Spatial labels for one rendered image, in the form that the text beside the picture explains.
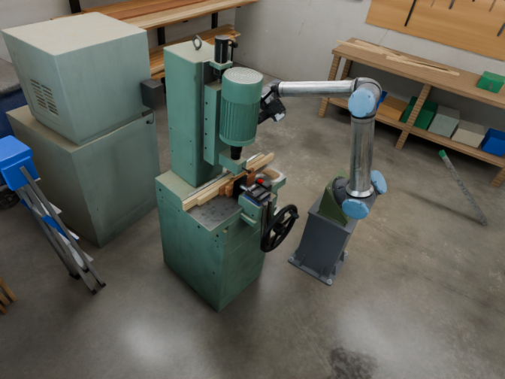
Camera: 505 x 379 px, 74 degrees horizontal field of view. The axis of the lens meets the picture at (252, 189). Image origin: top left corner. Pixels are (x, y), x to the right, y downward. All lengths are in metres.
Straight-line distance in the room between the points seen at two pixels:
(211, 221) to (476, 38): 3.64
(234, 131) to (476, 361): 2.14
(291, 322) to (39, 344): 1.52
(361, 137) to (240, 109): 0.62
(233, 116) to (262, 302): 1.39
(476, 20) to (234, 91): 3.42
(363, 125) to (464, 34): 2.94
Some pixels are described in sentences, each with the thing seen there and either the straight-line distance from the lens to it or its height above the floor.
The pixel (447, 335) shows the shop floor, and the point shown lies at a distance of 2.81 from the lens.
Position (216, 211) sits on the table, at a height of 0.90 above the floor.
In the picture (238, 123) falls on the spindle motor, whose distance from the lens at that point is 1.52.
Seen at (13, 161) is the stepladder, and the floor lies 1.14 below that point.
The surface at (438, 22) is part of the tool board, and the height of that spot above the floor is 1.24.
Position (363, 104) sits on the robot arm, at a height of 1.42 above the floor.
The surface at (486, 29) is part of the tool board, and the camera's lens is 4.51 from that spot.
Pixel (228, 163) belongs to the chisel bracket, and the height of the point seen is 1.04.
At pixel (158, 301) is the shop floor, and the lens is 2.43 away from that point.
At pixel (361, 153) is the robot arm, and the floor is 1.17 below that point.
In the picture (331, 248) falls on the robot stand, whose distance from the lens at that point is 2.41.
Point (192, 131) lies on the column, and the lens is 1.72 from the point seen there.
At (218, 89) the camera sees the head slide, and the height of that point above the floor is 1.42.
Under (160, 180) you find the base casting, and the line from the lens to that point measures 2.00.
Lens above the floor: 2.10
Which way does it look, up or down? 42 degrees down
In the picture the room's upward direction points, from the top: 8 degrees clockwise
